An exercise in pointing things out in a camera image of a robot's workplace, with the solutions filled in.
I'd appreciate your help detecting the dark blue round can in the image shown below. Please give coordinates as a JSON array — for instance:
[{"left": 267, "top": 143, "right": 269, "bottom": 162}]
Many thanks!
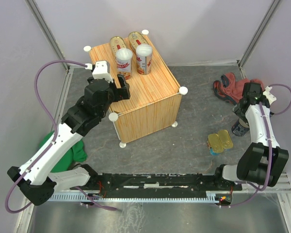
[{"left": 231, "top": 118, "right": 249, "bottom": 136}]

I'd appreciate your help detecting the white-lid cylindrical can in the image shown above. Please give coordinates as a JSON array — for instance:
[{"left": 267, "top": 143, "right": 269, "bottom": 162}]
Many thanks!
[{"left": 115, "top": 48, "right": 133, "bottom": 80}]

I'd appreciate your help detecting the oval fish can front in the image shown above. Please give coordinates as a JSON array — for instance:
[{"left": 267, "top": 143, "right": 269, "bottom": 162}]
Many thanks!
[{"left": 109, "top": 36, "right": 127, "bottom": 58}]

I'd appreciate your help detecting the oval fish can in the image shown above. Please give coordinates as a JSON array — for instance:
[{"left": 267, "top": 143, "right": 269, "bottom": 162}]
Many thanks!
[
  {"left": 109, "top": 36, "right": 127, "bottom": 58},
  {"left": 128, "top": 32, "right": 148, "bottom": 51}
]

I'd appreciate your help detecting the gold spam can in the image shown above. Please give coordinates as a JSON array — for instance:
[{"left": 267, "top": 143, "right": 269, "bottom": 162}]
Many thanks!
[
  {"left": 207, "top": 133, "right": 224, "bottom": 155},
  {"left": 218, "top": 130, "right": 234, "bottom": 151}
]

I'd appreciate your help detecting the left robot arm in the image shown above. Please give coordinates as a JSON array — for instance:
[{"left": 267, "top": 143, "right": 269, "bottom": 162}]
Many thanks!
[{"left": 7, "top": 74, "right": 130, "bottom": 206}]

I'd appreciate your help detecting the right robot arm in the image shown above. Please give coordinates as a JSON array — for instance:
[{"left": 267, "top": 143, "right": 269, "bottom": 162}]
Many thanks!
[{"left": 213, "top": 83, "right": 289, "bottom": 191}]

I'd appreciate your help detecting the red cloth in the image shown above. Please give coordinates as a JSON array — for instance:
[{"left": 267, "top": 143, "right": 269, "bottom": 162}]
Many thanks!
[{"left": 212, "top": 72, "right": 265, "bottom": 105}]

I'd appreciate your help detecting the wooden cabinet box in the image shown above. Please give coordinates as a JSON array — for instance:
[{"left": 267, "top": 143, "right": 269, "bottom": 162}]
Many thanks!
[{"left": 83, "top": 29, "right": 188, "bottom": 149}]

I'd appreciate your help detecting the green cloth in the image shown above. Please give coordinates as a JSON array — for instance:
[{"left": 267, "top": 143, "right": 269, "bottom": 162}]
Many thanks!
[{"left": 51, "top": 139, "right": 88, "bottom": 173}]

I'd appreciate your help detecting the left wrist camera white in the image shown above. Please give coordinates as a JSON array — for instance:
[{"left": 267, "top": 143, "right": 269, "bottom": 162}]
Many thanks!
[{"left": 92, "top": 60, "right": 114, "bottom": 83}]

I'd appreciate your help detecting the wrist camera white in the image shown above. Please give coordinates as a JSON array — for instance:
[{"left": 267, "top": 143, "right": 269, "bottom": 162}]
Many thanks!
[
  {"left": 92, "top": 60, "right": 114, "bottom": 83},
  {"left": 263, "top": 86, "right": 277, "bottom": 105}
]

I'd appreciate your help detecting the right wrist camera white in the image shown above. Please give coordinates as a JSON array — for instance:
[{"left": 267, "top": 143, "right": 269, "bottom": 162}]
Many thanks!
[{"left": 263, "top": 86, "right": 277, "bottom": 105}]

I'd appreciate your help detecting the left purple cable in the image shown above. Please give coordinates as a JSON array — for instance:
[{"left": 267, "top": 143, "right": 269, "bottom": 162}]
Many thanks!
[{"left": 4, "top": 60, "right": 118, "bottom": 214}]

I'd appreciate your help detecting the purple cable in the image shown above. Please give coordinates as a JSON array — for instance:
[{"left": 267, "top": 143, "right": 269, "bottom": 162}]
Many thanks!
[
  {"left": 218, "top": 83, "right": 291, "bottom": 208},
  {"left": 4, "top": 60, "right": 118, "bottom": 214}
]

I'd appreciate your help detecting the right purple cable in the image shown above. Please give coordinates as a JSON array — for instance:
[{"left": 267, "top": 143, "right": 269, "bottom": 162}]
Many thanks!
[{"left": 218, "top": 83, "right": 291, "bottom": 208}]

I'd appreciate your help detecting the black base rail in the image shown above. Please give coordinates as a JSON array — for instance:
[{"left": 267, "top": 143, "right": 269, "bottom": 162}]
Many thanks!
[{"left": 81, "top": 167, "right": 242, "bottom": 200}]

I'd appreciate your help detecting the light blue cable duct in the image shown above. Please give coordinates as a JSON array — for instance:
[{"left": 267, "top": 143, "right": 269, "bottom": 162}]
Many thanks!
[{"left": 48, "top": 191, "right": 219, "bottom": 204}]

